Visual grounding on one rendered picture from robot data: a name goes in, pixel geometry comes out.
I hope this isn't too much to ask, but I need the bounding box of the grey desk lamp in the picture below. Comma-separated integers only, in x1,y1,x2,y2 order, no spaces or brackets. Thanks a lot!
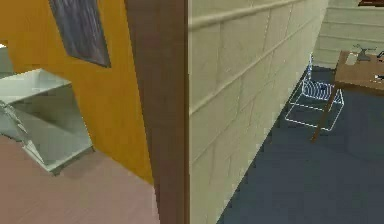
353,44,378,63

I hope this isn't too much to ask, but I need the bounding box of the brown wooden table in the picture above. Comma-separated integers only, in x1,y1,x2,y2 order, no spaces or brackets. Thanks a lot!
310,49,384,144

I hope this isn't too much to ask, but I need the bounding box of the dark brown wall frame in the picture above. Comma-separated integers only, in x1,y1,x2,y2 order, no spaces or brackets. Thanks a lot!
357,0,384,8

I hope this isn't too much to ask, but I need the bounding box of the white paper sheet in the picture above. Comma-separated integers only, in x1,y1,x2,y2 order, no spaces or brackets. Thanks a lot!
344,53,359,66

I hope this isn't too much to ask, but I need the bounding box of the white wire chair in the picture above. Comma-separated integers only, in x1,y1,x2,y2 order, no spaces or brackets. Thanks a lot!
284,53,345,132

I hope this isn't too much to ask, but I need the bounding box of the white open shelf unit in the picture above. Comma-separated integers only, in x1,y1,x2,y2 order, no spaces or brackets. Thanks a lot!
0,68,95,175

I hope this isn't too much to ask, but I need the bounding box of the grey framed wall picture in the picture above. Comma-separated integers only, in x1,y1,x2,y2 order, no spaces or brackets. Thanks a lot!
48,0,112,69

